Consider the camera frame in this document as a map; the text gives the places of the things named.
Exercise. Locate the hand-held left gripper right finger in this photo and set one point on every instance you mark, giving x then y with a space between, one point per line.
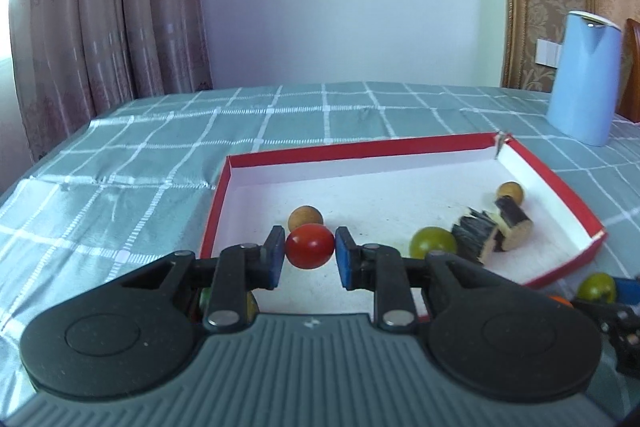
346 257

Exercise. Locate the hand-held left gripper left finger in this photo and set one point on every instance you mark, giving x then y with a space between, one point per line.
274 257

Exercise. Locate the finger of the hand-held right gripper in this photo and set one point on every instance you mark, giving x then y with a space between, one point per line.
627 290
600 309

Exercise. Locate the green tomato with calyx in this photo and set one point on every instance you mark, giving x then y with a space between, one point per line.
596 288

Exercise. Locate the red cherry tomato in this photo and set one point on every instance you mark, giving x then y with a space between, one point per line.
310 247

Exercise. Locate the orange tomato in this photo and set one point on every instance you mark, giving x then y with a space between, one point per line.
559 301

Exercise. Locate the red cardboard box tray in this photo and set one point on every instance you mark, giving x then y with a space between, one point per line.
380 197

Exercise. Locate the smooth green tomato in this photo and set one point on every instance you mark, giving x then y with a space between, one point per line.
431 244

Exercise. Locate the round-cut dark sugarcane piece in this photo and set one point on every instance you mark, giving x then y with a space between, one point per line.
515 227

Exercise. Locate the green pepper piece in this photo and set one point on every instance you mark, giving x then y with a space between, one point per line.
203 303

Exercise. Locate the green checked tablecloth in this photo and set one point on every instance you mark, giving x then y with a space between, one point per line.
125 187

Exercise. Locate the light blue kettle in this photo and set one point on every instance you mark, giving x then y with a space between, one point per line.
585 82

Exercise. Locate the brown wooden chair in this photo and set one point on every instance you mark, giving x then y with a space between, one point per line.
631 72

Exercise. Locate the pink patterned curtain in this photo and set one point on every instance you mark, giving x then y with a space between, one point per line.
100 7

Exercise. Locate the white wall switch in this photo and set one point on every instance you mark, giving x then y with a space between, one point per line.
547 53

